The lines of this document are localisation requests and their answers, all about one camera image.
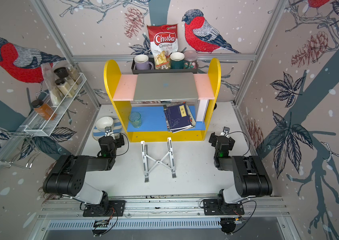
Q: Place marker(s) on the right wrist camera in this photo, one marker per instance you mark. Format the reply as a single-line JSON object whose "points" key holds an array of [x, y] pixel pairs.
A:
{"points": [[225, 131]]}

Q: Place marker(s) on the blue striped plate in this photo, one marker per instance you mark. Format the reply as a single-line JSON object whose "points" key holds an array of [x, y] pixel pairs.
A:
{"points": [[116, 129]]}

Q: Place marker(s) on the silver laptop stand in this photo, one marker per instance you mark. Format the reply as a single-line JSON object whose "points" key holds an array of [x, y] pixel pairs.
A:
{"points": [[149, 163]]}

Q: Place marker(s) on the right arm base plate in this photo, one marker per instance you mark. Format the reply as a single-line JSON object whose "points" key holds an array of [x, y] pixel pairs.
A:
{"points": [[211, 207]]}

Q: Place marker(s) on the black lid spice jar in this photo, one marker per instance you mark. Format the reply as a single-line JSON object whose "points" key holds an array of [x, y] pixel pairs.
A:
{"points": [[63, 76], [65, 88]]}

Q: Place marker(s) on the dark blue book stack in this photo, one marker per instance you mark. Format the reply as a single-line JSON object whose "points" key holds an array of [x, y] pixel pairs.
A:
{"points": [[178, 117]]}

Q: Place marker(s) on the orange spice jar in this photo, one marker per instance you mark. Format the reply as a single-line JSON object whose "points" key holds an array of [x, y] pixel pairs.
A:
{"points": [[43, 109]]}

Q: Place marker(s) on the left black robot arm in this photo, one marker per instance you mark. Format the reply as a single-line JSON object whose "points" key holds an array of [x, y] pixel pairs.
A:
{"points": [[67, 177]]}

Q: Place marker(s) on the black tray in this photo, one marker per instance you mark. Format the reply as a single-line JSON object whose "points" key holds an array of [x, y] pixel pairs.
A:
{"points": [[135, 71]]}

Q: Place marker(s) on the white book upright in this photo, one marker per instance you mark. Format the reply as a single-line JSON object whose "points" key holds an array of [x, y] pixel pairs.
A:
{"points": [[201, 109]]}

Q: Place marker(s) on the green mug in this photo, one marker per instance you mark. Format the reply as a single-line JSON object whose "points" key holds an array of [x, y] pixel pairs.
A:
{"points": [[177, 60]]}

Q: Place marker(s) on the yellow shelf unit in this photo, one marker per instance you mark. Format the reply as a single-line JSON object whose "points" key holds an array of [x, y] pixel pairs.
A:
{"points": [[120, 89]]}

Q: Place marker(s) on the white wire spice rack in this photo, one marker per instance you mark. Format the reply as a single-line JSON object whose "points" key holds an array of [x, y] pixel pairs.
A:
{"points": [[39, 127]]}

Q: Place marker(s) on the silver laptop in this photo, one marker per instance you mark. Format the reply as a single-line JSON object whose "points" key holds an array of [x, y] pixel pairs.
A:
{"points": [[165, 87]]}

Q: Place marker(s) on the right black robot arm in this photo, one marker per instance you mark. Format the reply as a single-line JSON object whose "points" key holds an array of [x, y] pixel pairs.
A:
{"points": [[250, 176]]}

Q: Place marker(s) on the red chips bag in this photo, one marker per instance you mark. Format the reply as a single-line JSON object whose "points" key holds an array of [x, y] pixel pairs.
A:
{"points": [[163, 42]]}

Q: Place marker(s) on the purple mug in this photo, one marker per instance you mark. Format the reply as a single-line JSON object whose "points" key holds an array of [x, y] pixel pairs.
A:
{"points": [[142, 62]]}

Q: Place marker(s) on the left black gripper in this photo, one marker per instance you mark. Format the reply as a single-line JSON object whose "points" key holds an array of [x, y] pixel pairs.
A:
{"points": [[119, 141]]}

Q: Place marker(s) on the green drinking glass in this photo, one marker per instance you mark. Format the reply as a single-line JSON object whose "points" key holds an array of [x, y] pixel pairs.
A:
{"points": [[135, 119]]}

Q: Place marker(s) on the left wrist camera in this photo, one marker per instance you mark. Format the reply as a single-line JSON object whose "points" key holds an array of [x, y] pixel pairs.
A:
{"points": [[108, 131]]}

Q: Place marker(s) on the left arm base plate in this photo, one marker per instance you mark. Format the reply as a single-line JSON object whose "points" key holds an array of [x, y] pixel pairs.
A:
{"points": [[111, 208]]}

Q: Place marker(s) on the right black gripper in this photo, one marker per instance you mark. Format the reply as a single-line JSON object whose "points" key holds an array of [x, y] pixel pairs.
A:
{"points": [[213, 138]]}

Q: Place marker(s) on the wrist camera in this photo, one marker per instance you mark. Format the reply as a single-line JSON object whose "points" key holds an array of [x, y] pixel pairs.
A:
{"points": [[108, 131], [225, 131]]}

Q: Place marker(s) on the clear spice jar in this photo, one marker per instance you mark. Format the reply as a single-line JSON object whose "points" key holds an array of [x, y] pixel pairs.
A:
{"points": [[74, 74]]}

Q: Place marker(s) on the white bowl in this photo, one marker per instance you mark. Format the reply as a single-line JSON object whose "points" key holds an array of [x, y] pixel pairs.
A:
{"points": [[103, 123]]}

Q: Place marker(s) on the wire hook rack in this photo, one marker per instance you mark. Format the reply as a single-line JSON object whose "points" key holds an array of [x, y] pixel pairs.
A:
{"points": [[17, 150]]}

